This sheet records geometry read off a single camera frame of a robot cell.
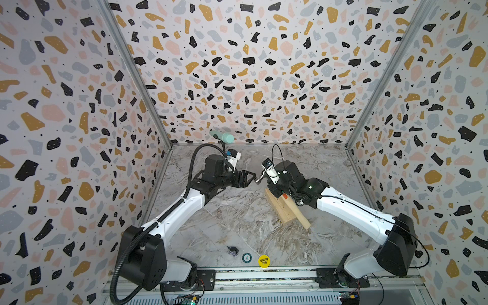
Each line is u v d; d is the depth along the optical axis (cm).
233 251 77
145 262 40
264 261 78
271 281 75
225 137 78
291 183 58
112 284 34
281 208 90
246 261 78
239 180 71
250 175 75
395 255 41
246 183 72
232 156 72
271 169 68
